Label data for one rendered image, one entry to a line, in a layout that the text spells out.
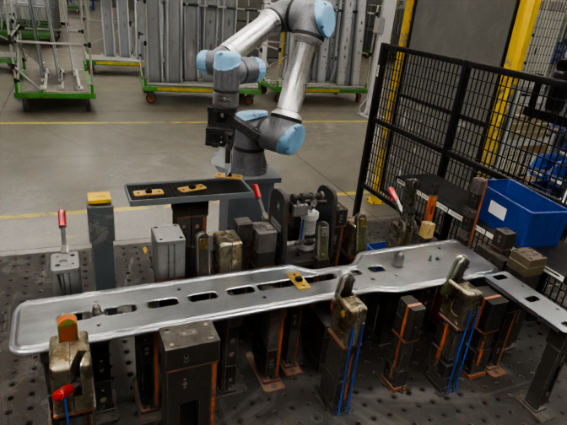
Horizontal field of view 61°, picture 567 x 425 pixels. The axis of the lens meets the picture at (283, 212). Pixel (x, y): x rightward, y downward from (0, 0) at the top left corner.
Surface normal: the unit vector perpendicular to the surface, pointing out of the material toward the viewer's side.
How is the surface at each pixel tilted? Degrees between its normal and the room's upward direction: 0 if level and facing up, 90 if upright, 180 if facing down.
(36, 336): 0
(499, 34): 90
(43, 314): 0
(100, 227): 90
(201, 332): 0
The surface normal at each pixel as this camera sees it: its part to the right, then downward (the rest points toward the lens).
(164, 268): 0.40, 0.41
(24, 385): 0.09, -0.91
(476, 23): -0.92, 0.06
